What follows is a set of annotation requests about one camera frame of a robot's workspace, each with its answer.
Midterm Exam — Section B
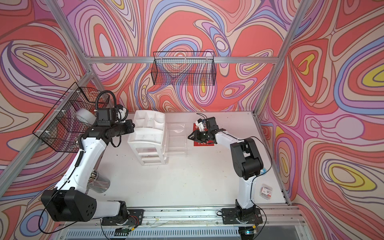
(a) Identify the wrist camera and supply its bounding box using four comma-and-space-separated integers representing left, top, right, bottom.
195, 119, 207, 132
96, 108, 118, 127

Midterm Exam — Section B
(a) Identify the small red white packet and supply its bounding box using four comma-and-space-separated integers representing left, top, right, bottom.
260, 184, 273, 200

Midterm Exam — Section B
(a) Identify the red postcard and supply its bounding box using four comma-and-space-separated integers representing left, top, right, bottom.
193, 124, 200, 132
194, 141, 215, 147

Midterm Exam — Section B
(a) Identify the white tape roll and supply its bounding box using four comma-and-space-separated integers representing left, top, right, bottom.
75, 108, 96, 125

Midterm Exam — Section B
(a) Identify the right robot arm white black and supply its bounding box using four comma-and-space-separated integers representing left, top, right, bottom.
188, 117, 264, 221

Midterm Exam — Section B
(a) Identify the black wire basket left wall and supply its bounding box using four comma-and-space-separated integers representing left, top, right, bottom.
33, 83, 100, 153

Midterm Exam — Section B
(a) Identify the black wire basket wall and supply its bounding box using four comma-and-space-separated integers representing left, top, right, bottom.
151, 51, 217, 87
33, 83, 100, 153

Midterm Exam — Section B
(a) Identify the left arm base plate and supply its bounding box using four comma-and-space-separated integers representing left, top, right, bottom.
101, 209, 144, 227

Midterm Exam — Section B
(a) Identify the white plastic drawer organizer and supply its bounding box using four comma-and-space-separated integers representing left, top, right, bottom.
128, 110, 169, 166

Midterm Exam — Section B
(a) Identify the aluminium front rail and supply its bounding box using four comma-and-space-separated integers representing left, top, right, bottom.
61, 205, 307, 232

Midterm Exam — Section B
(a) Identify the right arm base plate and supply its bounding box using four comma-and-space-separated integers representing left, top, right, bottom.
219, 207, 264, 226

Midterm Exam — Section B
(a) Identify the shiny metal cup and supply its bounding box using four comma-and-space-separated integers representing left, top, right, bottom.
87, 170, 111, 194

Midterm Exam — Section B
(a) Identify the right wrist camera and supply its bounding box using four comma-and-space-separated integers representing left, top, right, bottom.
195, 119, 207, 132

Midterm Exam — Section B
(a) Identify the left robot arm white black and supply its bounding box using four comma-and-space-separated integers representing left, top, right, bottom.
41, 120, 135, 224

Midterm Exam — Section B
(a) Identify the black wire basket back wall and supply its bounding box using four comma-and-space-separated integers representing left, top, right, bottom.
151, 51, 217, 87

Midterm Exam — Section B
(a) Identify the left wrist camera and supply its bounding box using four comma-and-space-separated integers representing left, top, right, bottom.
96, 108, 118, 127

